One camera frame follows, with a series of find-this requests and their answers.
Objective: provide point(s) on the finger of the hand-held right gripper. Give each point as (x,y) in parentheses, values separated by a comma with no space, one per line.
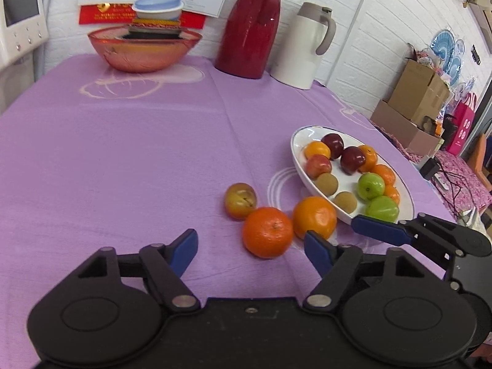
(378,230)

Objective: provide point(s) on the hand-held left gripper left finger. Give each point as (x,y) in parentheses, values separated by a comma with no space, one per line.
(184,250)

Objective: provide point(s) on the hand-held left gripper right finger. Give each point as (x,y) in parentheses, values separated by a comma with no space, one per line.
(319,251)

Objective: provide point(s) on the green mango front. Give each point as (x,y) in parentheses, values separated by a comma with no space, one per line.
(382,208)

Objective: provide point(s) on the green mango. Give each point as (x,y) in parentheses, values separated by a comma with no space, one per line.
(382,208)
(369,185)

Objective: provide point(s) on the smooth orange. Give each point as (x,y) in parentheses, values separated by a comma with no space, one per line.
(313,215)

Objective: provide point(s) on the large orange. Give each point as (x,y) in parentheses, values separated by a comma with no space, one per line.
(393,194)

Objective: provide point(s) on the tan longan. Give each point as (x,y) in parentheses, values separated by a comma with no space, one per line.
(344,201)
(326,184)

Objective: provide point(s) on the green mango back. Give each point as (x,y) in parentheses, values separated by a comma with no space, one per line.
(369,185)

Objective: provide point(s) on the dimpled tangerine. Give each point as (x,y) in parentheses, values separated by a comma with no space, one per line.
(268,232)

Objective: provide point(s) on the small orange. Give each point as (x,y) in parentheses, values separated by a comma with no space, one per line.
(371,157)

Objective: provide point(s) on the small yellow-red plum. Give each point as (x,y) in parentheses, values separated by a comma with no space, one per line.
(240,201)

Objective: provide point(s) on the dark purple plum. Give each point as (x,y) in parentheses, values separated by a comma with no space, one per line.
(333,144)
(351,159)

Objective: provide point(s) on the yellow-orange kumquat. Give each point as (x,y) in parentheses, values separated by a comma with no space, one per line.
(316,149)

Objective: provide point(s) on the white plate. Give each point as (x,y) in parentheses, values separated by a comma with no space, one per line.
(301,138)

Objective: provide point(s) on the white power strip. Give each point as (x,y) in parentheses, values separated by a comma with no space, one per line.
(442,182)

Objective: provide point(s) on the patterned bedspread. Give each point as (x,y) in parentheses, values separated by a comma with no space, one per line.
(465,173)

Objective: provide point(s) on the black power adapter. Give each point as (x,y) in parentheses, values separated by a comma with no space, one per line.
(430,169)

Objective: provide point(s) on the low cardboard box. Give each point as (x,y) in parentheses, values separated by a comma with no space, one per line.
(399,130)

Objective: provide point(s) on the black bag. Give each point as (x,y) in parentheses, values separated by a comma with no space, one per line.
(449,130)

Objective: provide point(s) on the pink gift bag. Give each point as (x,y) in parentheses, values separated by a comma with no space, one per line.
(463,127)

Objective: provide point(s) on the tall cardboard box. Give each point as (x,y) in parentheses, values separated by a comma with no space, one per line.
(415,88)

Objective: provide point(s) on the colourful patterned bag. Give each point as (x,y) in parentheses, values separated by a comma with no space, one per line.
(432,59)

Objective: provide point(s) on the blue patterned plate pack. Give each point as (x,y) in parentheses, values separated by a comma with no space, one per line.
(444,46)

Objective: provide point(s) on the white thermos jug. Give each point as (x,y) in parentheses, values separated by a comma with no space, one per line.
(298,50)

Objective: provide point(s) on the orange glass bowl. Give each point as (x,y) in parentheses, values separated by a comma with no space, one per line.
(142,55)

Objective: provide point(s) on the red thermos jug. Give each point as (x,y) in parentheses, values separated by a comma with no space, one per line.
(250,27)

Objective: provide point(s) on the white bowl with blue lid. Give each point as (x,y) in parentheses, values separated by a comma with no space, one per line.
(157,5)

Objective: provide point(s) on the white water dispenser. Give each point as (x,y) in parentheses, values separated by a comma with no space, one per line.
(23,34)

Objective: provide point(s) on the white wall pipe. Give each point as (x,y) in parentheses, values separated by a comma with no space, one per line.
(359,7)

